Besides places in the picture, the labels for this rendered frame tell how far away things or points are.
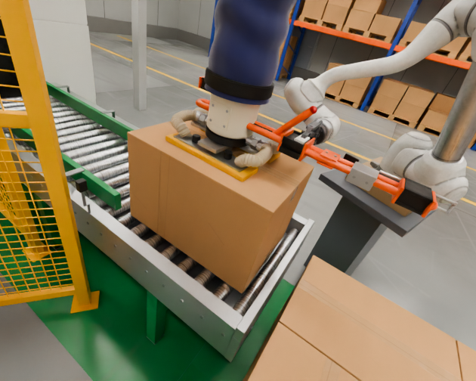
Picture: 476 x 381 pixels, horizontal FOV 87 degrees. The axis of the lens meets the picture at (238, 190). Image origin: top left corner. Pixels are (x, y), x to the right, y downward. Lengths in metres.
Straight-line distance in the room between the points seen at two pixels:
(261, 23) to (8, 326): 1.61
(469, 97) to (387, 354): 0.92
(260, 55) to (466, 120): 0.78
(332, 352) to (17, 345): 1.32
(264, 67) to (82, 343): 1.39
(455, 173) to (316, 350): 0.88
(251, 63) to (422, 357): 1.13
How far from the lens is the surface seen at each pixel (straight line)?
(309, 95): 1.08
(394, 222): 1.38
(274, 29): 0.78
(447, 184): 1.33
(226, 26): 0.80
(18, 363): 1.57
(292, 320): 1.01
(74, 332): 1.56
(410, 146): 1.45
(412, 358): 1.20
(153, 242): 1.10
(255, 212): 0.73
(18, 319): 1.68
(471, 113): 1.21
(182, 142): 0.91
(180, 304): 1.00
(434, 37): 1.18
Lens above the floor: 1.36
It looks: 34 degrees down
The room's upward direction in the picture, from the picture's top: 15 degrees clockwise
